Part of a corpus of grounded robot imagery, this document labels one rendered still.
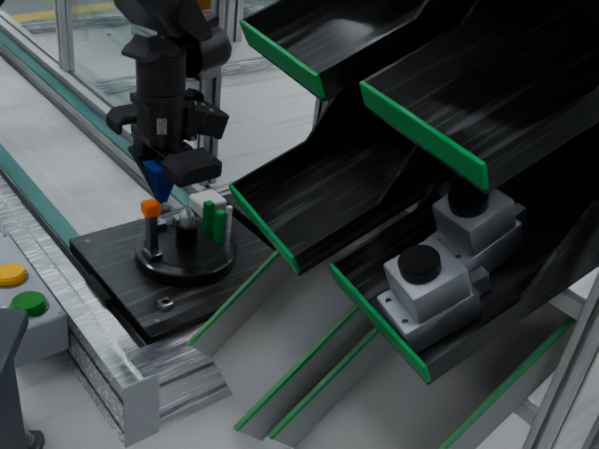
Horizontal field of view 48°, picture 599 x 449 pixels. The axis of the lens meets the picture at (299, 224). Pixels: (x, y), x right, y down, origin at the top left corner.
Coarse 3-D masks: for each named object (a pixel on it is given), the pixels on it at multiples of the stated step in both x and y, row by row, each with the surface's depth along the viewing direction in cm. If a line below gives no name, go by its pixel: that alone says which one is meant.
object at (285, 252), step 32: (352, 96) 67; (320, 128) 67; (352, 128) 69; (384, 128) 69; (288, 160) 67; (320, 160) 68; (352, 160) 66; (384, 160) 65; (416, 160) 58; (256, 192) 67; (288, 192) 66; (320, 192) 64; (352, 192) 63; (384, 192) 58; (416, 192) 60; (256, 224) 63; (288, 224) 63; (320, 224) 61; (352, 224) 58; (288, 256) 57; (320, 256) 58
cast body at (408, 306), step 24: (432, 240) 50; (384, 264) 50; (408, 264) 48; (432, 264) 47; (456, 264) 48; (408, 288) 47; (432, 288) 47; (456, 288) 48; (480, 288) 52; (384, 312) 51; (408, 312) 50; (432, 312) 48; (456, 312) 49; (480, 312) 51; (408, 336) 49; (432, 336) 50
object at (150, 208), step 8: (144, 200) 87; (152, 200) 87; (144, 208) 86; (152, 208) 86; (160, 208) 88; (168, 208) 88; (152, 216) 87; (152, 224) 88; (152, 232) 88; (152, 240) 89; (152, 248) 90
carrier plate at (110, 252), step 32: (128, 224) 100; (96, 256) 93; (128, 256) 94; (256, 256) 97; (128, 288) 88; (160, 288) 89; (192, 288) 90; (224, 288) 90; (128, 320) 85; (160, 320) 84; (192, 320) 84
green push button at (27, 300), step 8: (16, 296) 84; (24, 296) 84; (32, 296) 84; (40, 296) 84; (16, 304) 83; (24, 304) 83; (32, 304) 83; (40, 304) 83; (32, 312) 83; (40, 312) 83
